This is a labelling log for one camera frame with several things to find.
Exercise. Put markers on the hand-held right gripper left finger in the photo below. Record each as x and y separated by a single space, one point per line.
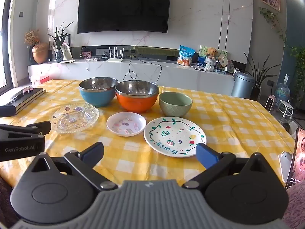
91 151

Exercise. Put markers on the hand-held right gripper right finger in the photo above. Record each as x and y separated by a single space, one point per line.
207 156

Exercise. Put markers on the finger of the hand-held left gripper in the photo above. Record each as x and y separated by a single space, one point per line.
7 111
38 127

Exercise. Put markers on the clear glass plate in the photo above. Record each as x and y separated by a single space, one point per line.
71 119

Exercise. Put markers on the white fruit-painted plate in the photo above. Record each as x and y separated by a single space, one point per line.
174 133

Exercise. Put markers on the small white patterned plate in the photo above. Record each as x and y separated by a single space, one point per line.
126 124

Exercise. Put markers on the blue steel-lined bowl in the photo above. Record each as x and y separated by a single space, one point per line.
95 97

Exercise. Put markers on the green ceramic bowl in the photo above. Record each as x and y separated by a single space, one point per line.
175 109

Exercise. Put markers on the orange steel-lined bowl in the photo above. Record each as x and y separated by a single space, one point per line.
135 103

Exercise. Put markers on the black notebook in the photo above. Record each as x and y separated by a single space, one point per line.
26 98

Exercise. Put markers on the pink foil packets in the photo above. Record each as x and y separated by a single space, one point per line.
28 90

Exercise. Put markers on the yellow checked tablecloth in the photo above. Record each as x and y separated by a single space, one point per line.
238 124

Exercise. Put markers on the pink storage box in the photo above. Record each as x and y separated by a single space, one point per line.
40 79

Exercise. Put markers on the dark-framed glass door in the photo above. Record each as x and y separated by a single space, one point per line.
8 52

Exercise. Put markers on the gold acorn-shaped vase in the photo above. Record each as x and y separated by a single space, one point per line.
40 52

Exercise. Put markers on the flat paper sheets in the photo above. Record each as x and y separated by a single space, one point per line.
67 61

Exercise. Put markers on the plant in glass vase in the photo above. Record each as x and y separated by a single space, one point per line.
59 54

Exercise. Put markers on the dried flower bunch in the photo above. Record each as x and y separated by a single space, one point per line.
31 37

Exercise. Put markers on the grey metal trash can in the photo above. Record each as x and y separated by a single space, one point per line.
241 85

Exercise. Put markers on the white sketch card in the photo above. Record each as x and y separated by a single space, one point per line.
68 52

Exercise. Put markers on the small pink appliance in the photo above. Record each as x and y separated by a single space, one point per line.
270 102

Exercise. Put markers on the pink photo card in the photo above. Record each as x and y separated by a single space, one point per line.
86 54

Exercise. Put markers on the white marble cabinet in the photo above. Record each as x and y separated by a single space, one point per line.
166 76

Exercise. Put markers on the smartphone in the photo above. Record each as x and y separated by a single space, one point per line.
297 157

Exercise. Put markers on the white round stand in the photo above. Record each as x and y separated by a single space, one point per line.
286 106

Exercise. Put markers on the black set-top box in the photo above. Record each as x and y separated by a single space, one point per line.
103 58

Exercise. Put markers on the white router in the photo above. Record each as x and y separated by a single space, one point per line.
114 59

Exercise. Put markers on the potted long-leaf plant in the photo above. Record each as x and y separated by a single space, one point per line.
258 76

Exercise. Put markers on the round paper fan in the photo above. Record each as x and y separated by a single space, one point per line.
223 60

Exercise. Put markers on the blue water bottle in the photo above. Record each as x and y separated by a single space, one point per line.
282 93

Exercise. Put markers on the teddy bear in white wrap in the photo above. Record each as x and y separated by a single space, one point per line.
211 57

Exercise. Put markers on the blue snack bag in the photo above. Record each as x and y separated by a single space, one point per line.
185 56

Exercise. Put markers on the purple fluffy cloth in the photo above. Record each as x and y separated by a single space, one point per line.
296 207

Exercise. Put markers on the green painted picture board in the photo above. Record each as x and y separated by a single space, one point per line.
202 51

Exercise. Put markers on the trailing green vine plant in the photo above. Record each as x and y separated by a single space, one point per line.
299 62

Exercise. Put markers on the wall socket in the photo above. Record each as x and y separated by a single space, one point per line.
270 83

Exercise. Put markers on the black wall television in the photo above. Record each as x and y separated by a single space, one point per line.
124 7

